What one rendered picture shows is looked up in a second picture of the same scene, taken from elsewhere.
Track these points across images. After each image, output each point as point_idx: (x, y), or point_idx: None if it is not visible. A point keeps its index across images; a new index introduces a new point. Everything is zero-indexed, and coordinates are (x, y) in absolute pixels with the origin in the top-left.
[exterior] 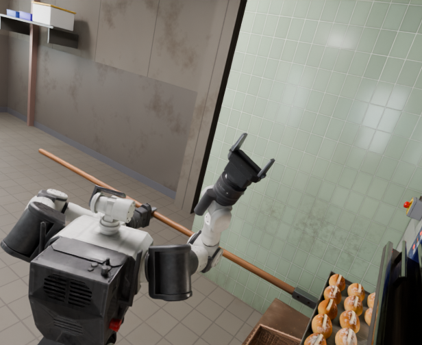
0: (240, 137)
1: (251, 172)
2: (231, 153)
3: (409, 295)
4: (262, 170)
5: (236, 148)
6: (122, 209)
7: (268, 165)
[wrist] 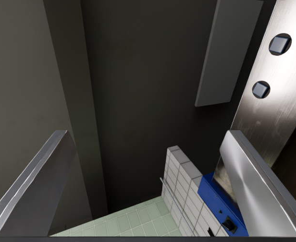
0: (51, 143)
1: (274, 238)
2: None
3: None
4: (272, 183)
5: (22, 215)
6: None
7: (254, 148)
